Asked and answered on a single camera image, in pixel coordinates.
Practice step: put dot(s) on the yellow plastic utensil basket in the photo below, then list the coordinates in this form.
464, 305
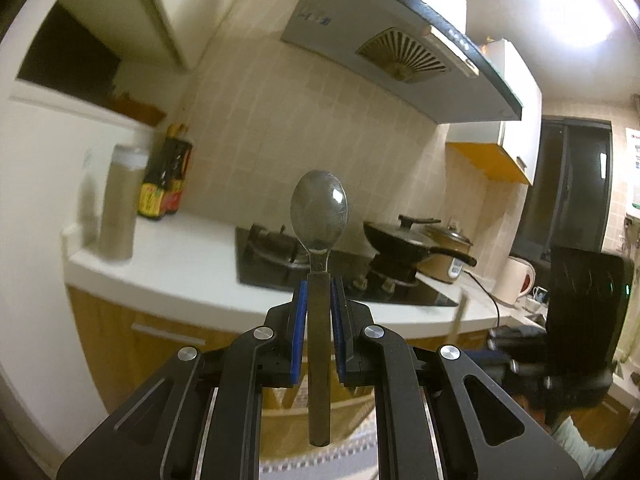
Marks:
292, 425

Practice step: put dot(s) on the person's right forearm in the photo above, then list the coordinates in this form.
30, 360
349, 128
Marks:
580, 445

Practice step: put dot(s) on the wooden chopstick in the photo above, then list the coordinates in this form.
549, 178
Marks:
459, 317

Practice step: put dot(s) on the white and orange wall cabinet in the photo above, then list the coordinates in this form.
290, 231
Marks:
520, 110

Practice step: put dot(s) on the beige rice cooker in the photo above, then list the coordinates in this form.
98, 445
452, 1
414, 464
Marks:
445, 270

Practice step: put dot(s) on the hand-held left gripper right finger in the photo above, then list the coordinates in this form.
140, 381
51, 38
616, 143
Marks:
339, 330

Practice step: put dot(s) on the wooden base cabinet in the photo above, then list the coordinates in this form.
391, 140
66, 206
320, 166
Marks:
115, 360

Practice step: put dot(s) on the brown cardboard box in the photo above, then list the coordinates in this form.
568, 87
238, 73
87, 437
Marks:
140, 110

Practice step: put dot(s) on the bright ceiling light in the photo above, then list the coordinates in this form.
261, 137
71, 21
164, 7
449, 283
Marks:
565, 0

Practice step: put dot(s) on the white wall poster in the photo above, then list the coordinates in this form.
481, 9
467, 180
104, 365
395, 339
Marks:
634, 170

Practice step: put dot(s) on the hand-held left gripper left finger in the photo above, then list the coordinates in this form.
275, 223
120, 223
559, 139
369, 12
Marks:
299, 330

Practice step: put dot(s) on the black wok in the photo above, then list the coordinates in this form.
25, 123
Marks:
395, 242

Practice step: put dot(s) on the white cup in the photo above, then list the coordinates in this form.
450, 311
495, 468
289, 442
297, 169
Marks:
539, 294

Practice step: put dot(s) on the grey range hood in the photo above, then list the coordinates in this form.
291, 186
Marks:
340, 25

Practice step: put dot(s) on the white open wall cabinet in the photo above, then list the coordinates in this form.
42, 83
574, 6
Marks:
160, 10

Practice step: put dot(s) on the dark window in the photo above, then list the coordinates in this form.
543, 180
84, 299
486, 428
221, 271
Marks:
565, 185

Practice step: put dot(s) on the black gas stove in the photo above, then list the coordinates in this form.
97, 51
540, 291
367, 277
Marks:
270, 270

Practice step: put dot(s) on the slim dark sauce bottle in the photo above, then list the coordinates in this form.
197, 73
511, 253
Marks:
152, 195

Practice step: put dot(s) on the wide dark sauce bottle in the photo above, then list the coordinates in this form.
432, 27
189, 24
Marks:
180, 175

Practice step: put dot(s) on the tall beige canister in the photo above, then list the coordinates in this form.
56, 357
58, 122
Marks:
120, 200

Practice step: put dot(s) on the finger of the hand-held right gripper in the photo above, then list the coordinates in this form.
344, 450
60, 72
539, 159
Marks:
500, 340

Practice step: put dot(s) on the white electric kettle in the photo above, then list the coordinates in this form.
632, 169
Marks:
512, 280

